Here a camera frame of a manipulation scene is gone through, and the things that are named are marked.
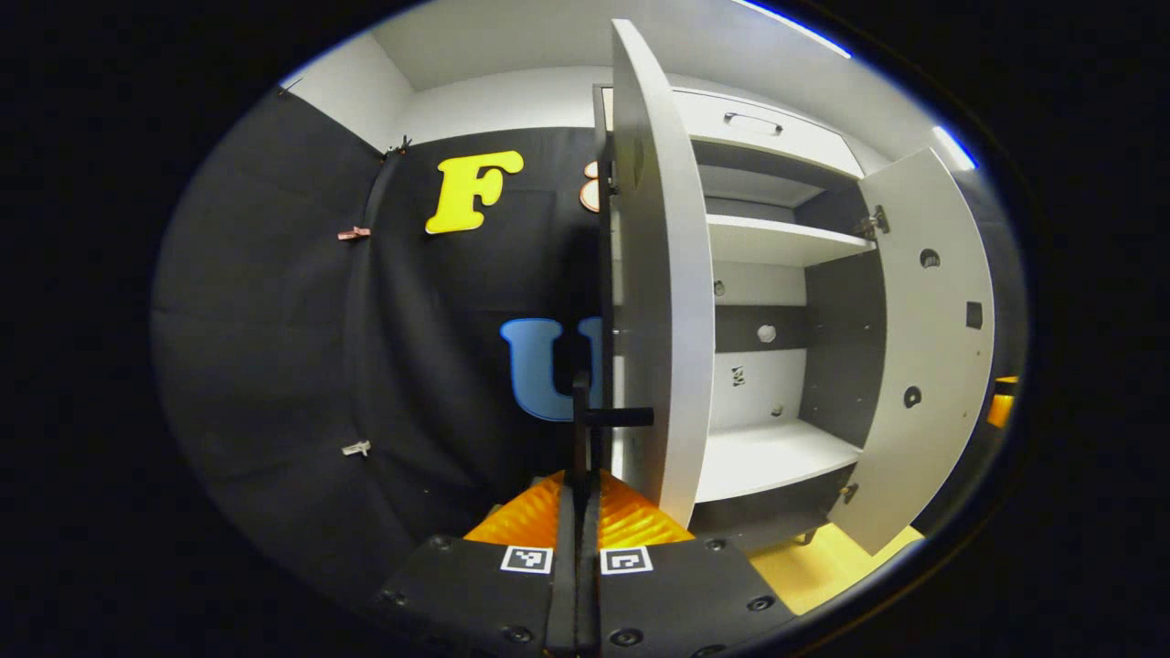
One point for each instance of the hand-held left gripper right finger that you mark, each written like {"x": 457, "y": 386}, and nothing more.
{"x": 590, "y": 585}

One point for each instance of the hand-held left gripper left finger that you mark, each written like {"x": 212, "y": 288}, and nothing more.
{"x": 565, "y": 585}

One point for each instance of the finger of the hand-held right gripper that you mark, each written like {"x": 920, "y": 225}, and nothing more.
{"x": 1001, "y": 407}

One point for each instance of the white cabinet door headphone sticker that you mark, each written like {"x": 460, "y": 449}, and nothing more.
{"x": 932, "y": 439}

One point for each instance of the double-door shoe cabinet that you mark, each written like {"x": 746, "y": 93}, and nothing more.
{"x": 845, "y": 347}

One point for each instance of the white cabinet door camera sticker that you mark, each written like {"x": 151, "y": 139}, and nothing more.
{"x": 667, "y": 274}

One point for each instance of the metal door hinge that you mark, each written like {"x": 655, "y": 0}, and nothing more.
{"x": 848, "y": 493}
{"x": 875, "y": 222}

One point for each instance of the white cabinet shelf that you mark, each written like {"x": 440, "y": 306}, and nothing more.
{"x": 777, "y": 242}
{"x": 768, "y": 457}

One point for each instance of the white cabinet drawer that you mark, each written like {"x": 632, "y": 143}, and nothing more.
{"x": 804, "y": 137}

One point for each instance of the white clip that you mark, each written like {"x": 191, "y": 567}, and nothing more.
{"x": 356, "y": 448}

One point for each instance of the black backdrop cloth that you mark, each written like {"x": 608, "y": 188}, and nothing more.
{"x": 274, "y": 366}

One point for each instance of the red clip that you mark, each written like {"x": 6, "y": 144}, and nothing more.
{"x": 354, "y": 234}

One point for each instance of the black binder clip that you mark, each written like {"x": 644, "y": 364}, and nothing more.
{"x": 399, "y": 144}
{"x": 288, "y": 89}

